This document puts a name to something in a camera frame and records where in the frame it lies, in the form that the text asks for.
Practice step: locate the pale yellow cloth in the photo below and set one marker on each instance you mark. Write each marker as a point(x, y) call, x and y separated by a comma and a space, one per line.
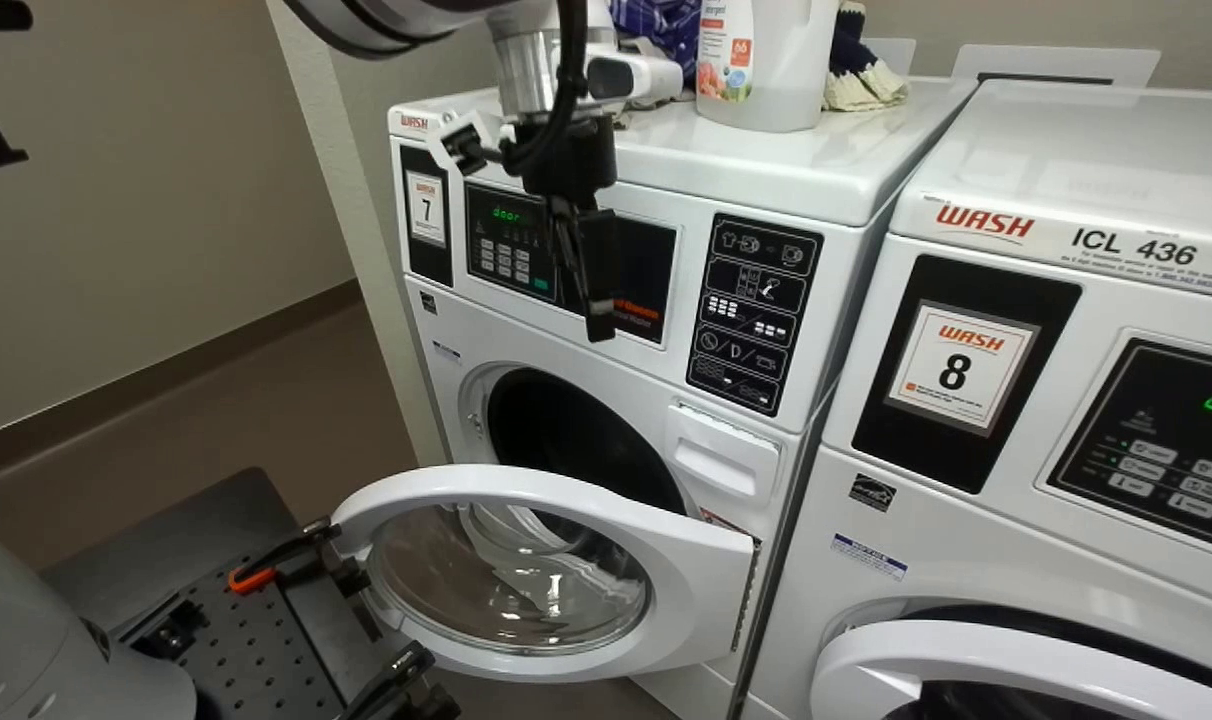
point(864, 81)

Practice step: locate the blue plaid cloth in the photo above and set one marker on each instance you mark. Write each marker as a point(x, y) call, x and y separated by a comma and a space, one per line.
point(659, 26)

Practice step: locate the white washing machine number 8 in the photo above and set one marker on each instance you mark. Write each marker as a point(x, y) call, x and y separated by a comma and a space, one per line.
point(1030, 520)

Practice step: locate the white washing machine number 7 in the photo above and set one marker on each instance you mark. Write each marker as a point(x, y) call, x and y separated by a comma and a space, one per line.
point(789, 164)

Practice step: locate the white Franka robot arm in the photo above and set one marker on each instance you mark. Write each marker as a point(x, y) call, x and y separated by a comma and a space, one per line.
point(391, 19)

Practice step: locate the white detergent bottle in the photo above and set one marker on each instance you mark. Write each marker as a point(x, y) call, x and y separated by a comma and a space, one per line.
point(777, 64)

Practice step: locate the small white flat panel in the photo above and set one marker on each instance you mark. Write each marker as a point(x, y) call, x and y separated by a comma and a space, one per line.
point(894, 53)

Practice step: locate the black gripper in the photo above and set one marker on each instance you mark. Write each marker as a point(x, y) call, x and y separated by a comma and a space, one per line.
point(570, 161)

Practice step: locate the black perforated cart platform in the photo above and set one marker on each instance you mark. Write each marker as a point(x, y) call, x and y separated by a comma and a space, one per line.
point(188, 532)

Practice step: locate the round washer 7 door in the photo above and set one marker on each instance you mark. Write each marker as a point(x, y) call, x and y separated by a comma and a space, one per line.
point(688, 573)

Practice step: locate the grey rounded robot base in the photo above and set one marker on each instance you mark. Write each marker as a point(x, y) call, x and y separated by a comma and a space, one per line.
point(31, 642)

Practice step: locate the round washer 8 door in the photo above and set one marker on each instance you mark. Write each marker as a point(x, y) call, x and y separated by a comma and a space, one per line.
point(978, 662)

